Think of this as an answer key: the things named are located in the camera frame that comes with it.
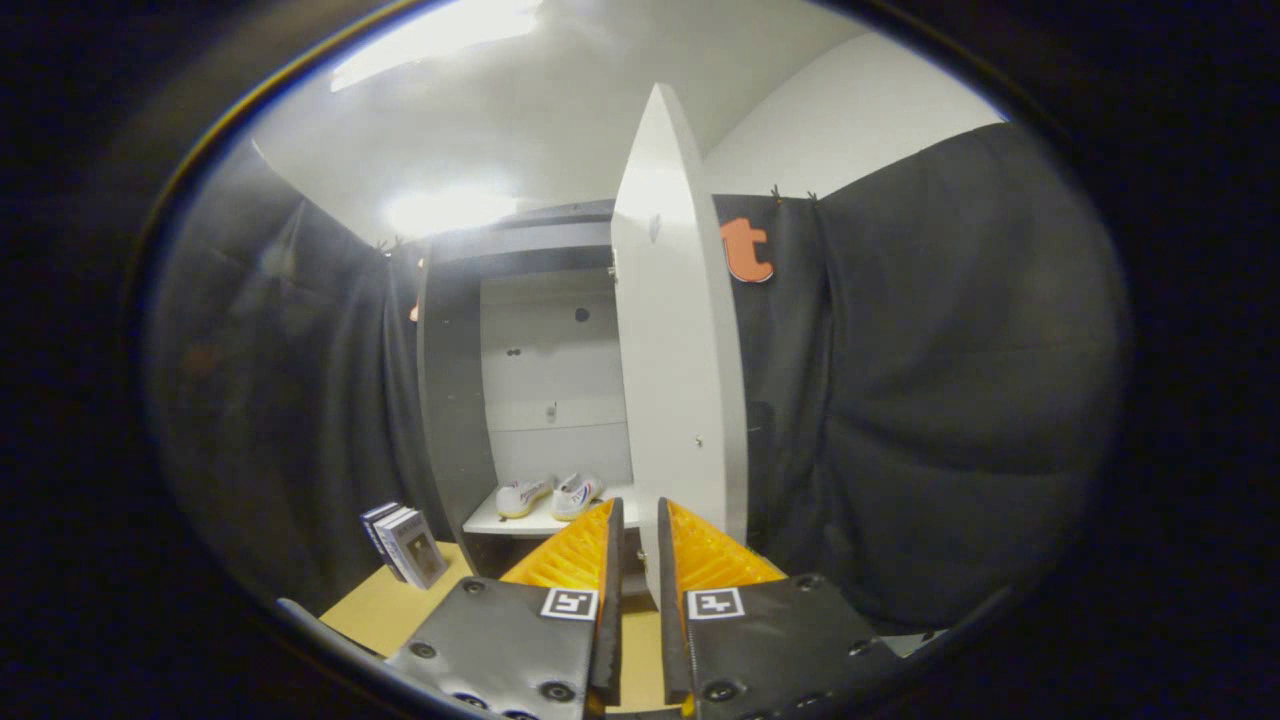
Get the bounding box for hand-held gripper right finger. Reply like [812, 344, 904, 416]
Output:
[657, 498, 906, 720]

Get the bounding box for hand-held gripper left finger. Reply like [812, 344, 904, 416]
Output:
[385, 498, 625, 720]

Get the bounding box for white shoe with striped side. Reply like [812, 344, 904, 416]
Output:
[495, 475, 557, 520]
[550, 472, 607, 523]

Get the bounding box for white shoe cabinet door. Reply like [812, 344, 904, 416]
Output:
[610, 83, 751, 611]

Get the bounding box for dark grey shoe cabinet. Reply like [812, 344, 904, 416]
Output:
[415, 198, 646, 581]

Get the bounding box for book with figure cover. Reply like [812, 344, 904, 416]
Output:
[383, 508, 452, 591]

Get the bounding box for dark blue book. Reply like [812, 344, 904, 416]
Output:
[360, 502, 403, 571]

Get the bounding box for black backdrop cloth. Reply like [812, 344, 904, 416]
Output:
[145, 120, 1136, 641]

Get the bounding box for small ceiling light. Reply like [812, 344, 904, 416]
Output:
[383, 183, 523, 241]

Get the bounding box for long ceiling light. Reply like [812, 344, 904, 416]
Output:
[328, 0, 549, 93]

